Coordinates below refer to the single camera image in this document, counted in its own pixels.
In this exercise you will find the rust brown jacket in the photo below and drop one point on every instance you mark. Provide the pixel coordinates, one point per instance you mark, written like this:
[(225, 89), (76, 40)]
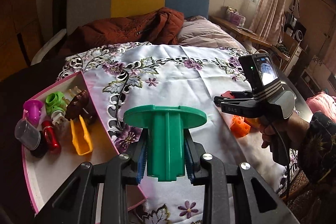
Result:
[(157, 27)]

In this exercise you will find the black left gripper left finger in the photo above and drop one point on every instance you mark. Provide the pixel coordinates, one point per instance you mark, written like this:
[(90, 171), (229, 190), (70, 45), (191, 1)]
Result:
[(75, 201)]

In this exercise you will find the purple plastic cup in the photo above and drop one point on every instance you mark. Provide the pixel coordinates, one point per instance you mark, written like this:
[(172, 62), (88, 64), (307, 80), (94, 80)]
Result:
[(33, 109)]

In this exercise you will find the dark patterned sleeve forearm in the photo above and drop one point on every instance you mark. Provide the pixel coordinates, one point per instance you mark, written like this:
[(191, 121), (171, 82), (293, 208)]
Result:
[(316, 154)]

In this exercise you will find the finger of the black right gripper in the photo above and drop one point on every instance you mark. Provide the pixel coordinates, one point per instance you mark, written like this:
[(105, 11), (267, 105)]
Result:
[(219, 99), (243, 94)]

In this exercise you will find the pink grey pillow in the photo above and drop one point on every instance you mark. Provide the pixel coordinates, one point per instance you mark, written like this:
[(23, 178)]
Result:
[(197, 31)]

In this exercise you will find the green plastic spool stand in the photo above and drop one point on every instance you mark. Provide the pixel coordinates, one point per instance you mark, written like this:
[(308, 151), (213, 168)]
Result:
[(166, 141)]

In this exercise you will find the orange cube block cluster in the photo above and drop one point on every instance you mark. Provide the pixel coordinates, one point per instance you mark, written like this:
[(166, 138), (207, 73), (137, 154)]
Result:
[(241, 126)]

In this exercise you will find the red metallic cylinder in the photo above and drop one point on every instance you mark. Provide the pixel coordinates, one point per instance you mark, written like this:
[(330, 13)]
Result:
[(50, 137)]

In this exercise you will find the red puzzle piece block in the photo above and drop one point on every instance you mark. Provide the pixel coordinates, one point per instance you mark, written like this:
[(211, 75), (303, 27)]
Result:
[(228, 94)]

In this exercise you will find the orange plastic scoop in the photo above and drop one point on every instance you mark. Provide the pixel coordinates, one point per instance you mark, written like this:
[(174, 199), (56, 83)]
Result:
[(81, 138)]

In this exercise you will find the black camera with screen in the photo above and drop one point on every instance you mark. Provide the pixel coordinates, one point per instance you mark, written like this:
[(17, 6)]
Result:
[(260, 71)]

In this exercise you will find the purple box on table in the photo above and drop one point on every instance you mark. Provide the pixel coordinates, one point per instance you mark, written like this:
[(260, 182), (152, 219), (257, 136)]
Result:
[(234, 17)]

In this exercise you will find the pink cushion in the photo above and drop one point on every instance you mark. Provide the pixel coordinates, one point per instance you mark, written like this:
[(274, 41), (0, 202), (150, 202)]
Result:
[(324, 103)]

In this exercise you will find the person's right hand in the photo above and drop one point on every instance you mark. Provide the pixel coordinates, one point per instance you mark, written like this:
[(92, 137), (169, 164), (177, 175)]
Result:
[(295, 128)]

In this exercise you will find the white embroidered floral tablecloth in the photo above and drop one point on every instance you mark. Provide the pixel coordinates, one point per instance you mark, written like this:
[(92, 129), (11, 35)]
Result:
[(123, 76)]

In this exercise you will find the green plug-in night light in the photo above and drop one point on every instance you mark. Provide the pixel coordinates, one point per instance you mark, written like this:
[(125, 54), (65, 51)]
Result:
[(56, 108)]

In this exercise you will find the wooden side table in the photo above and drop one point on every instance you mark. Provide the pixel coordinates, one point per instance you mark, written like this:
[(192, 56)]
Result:
[(286, 50)]

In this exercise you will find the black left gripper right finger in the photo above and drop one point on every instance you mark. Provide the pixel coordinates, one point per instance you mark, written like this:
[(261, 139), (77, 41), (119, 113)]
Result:
[(227, 185)]

